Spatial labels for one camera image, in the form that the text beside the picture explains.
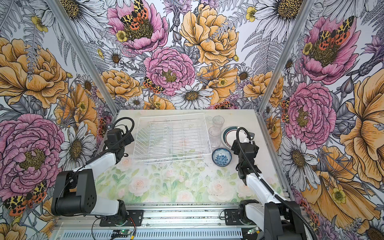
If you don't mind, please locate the left aluminium corner post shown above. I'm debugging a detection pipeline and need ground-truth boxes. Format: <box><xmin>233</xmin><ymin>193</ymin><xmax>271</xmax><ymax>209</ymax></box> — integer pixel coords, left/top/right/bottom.
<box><xmin>47</xmin><ymin>1</ymin><xmax>119</xmax><ymax>116</ymax></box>

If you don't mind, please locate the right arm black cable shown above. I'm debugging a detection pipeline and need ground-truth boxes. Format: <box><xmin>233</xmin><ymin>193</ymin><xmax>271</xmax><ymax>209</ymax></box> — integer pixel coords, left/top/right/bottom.
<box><xmin>235</xmin><ymin>126</ymin><xmax>319</xmax><ymax>240</ymax></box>

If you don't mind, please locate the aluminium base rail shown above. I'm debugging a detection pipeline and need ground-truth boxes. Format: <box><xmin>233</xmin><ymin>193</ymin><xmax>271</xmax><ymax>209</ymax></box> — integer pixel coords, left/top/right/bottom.
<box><xmin>53</xmin><ymin>202</ymin><xmax>264</xmax><ymax>240</ymax></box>

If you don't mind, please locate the aluminium corner post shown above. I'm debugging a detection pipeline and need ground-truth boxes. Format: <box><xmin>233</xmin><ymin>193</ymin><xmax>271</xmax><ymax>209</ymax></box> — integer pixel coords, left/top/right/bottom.
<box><xmin>257</xmin><ymin>0</ymin><xmax>315</xmax><ymax>115</ymax></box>
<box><xmin>47</xmin><ymin>1</ymin><xmax>119</xmax><ymax>116</ymax></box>

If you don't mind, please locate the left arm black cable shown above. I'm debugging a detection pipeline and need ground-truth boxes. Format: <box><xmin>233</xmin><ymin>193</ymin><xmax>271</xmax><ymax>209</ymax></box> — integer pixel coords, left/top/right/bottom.
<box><xmin>53</xmin><ymin>116</ymin><xmax>136</xmax><ymax>205</ymax></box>

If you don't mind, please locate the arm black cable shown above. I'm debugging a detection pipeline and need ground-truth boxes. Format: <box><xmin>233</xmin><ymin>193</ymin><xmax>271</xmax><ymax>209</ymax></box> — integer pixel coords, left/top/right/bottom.
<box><xmin>53</xmin><ymin>116</ymin><xmax>136</xmax><ymax>205</ymax></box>
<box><xmin>235</xmin><ymin>126</ymin><xmax>319</xmax><ymax>240</ymax></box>

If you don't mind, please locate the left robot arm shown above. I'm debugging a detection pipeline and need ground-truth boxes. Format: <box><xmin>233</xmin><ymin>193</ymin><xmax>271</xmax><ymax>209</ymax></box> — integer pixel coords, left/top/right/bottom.
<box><xmin>51</xmin><ymin>128</ymin><xmax>133</xmax><ymax>225</ymax></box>

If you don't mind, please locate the right aluminium corner post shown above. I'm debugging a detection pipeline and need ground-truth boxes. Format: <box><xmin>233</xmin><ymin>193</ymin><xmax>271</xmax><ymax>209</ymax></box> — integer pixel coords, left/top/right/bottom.
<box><xmin>257</xmin><ymin>0</ymin><xmax>315</xmax><ymax>115</ymax></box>

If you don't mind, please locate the plate green red band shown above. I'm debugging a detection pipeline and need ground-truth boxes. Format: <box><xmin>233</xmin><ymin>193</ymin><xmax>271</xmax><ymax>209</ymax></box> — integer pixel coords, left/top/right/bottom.
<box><xmin>220</xmin><ymin>126</ymin><xmax>239</xmax><ymax>149</ymax></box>

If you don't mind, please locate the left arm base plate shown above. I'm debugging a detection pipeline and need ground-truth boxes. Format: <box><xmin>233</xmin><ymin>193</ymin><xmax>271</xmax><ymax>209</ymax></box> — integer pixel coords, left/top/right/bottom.
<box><xmin>100</xmin><ymin>210</ymin><xmax>144</xmax><ymax>227</ymax></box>

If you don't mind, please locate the green circuit board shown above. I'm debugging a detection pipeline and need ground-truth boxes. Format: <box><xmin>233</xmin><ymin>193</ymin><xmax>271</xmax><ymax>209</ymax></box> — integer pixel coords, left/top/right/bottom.
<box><xmin>111</xmin><ymin>229</ymin><xmax>134</xmax><ymax>239</ymax></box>

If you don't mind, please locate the white wire dish rack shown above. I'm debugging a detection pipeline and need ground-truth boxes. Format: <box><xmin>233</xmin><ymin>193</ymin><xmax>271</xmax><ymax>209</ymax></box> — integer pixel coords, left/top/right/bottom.
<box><xmin>133</xmin><ymin>113</ymin><xmax>212</xmax><ymax>164</ymax></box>

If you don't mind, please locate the white blue floral bowl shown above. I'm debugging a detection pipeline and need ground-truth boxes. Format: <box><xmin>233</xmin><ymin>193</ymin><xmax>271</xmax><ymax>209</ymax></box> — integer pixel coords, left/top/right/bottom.
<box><xmin>212</xmin><ymin>148</ymin><xmax>232</xmax><ymax>167</ymax></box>

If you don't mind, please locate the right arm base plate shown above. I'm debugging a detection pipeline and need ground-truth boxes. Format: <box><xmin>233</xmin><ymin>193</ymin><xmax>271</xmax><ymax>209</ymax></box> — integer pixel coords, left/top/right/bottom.
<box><xmin>224</xmin><ymin>209</ymin><xmax>255</xmax><ymax>226</ymax></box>

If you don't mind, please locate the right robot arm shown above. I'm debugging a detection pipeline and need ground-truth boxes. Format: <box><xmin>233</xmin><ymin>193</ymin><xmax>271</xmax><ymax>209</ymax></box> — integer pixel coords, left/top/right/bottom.
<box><xmin>232</xmin><ymin>140</ymin><xmax>308</xmax><ymax>240</ymax></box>

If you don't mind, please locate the clear glass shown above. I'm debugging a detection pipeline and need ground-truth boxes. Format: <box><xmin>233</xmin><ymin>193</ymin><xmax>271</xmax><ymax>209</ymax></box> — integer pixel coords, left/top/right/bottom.
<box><xmin>209</xmin><ymin>126</ymin><xmax>221</xmax><ymax>148</ymax></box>
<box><xmin>212</xmin><ymin>116</ymin><xmax>225</xmax><ymax>128</ymax></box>

